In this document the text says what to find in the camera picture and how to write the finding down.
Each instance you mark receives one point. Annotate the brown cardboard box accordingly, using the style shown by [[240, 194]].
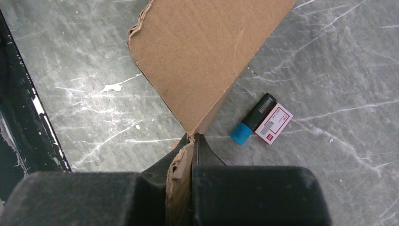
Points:
[[192, 51]]

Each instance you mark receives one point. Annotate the black blue marker pen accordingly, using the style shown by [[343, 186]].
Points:
[[253, 119]]

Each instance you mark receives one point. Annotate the small red white box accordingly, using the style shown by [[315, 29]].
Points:
[[273, 124]]

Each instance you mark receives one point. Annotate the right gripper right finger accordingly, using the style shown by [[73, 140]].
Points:
[[231, 195]]

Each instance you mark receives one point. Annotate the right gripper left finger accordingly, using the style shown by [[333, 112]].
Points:
[[92, 198]]

